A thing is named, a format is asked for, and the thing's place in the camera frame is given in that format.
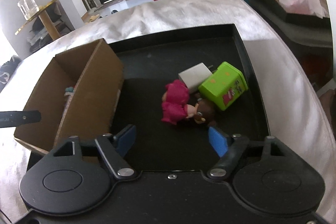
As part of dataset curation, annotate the green toy box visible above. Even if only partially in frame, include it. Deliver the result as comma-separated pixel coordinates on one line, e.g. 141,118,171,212
198,62,248,111

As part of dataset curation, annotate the pink dress doll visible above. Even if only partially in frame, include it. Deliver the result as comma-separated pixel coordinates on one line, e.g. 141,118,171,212
161,80,215,126

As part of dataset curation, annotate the blue grey toy figure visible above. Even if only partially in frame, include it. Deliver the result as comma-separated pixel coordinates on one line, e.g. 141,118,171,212
64,86,75,107

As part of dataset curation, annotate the white charger plug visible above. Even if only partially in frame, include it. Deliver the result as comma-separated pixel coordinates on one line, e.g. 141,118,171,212
178,63,213,93

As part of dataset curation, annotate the black bag on bed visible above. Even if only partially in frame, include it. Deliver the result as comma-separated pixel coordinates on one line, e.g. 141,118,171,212
0,56,21,92

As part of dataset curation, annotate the brown cardboard box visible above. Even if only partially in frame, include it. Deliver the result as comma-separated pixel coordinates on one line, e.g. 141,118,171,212
14,39,124,155

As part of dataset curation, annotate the white bed blanket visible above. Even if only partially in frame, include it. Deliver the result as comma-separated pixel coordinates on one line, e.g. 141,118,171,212
1,0,335,223

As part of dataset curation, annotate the black tray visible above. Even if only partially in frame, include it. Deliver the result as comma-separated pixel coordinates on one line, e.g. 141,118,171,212
26,23,272,177

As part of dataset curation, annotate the gold rimmed side table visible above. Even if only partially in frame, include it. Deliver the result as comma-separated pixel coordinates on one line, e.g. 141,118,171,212
15,0,60,41

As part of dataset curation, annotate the clear glass jar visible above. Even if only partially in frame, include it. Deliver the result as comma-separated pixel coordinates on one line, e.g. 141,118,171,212
18,0,39,20

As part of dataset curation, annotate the large open black box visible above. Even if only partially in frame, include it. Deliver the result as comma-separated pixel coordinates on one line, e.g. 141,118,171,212
249,0,333,48

